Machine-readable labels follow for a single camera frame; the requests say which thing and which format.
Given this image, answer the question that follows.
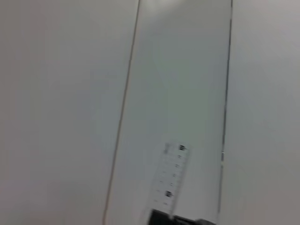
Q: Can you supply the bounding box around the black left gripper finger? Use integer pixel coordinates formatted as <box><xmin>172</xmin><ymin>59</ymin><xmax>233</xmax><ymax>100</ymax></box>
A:
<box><xmin>150</xmin><ymin>209</ymin><xmax>175</xmax><ymax>225</ymax></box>
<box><xmin>174</xmin><ymin>216</ymin><xmax>212</xmax><ymax>225</ymax></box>

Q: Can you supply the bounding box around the transparent plastic ruler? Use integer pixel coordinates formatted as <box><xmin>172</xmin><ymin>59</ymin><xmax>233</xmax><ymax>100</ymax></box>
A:
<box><xmin>150</xmin><ymin>141</ymin><xmax>192</xmax><ymax>217</ymax></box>

